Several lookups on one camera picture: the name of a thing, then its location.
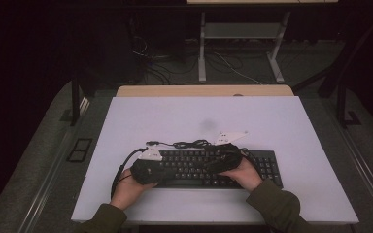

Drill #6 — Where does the hand-held gripper black cable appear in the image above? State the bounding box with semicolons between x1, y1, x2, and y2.
110;147;149;200
240;148;257;163

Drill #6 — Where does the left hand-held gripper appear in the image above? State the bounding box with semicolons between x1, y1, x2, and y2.
130;144;171;185

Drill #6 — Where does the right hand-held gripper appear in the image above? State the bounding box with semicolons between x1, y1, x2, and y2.
207;130;249;175

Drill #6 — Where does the white metal frame desk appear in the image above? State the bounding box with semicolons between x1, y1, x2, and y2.
186;0;339;84

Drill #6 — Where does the right hand-held gripper black cable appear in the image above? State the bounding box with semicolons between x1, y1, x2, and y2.
240;148;257;163

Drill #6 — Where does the person's left hand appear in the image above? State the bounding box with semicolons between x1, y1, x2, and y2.
110;168;158;212

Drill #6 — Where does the white floor cable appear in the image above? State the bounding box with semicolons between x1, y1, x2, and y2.
213;51;264;86

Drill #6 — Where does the metal floor rail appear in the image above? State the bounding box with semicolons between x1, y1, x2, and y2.
17;129;79;233
328;106;373;224

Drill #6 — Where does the light wooden table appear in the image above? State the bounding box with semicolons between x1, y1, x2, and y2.
116;84;295;98

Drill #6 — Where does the tangle of black floor cables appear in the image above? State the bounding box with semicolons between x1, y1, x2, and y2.
131;35;202;85

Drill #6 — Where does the black metal stand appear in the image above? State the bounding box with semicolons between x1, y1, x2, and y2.
292;13;373;129
70;74;92;127

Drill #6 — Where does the black floor socket frame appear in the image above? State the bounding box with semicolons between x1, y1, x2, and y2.
66;138;93;163

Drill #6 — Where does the person's right hand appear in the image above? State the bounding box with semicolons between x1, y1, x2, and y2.
218;157;263;194

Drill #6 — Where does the black computer keyboard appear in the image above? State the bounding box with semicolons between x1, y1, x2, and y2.
149;147;285;190

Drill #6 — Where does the left hand-held gripper black cable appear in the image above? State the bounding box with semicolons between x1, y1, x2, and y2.
110;147;149;200

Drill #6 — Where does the black keyboard cable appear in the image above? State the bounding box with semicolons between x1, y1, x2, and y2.
145;139;213;150

